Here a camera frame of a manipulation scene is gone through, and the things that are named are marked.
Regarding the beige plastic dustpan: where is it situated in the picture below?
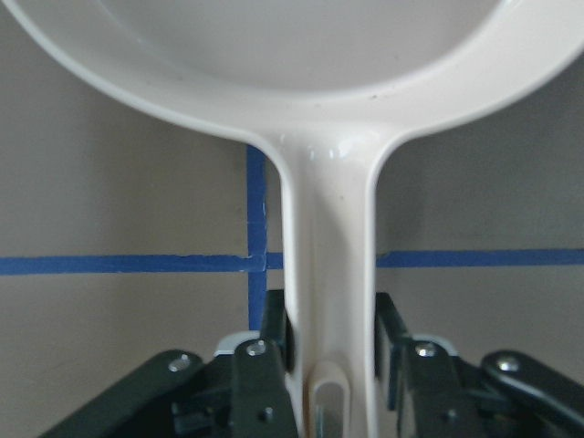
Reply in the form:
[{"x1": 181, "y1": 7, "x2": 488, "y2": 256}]
[{"x1": 6, "y1": 1, "x2": 583, "y2": 437}]

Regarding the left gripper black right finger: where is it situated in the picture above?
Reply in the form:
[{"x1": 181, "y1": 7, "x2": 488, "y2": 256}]
[{"x1": 375, "y1": 292, "x2": 461, "y2": 437}]

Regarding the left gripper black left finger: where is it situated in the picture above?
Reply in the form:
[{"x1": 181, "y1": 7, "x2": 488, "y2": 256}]
[{"x1": 231, "y1": 290, "x2": 298, "y2": 438}]

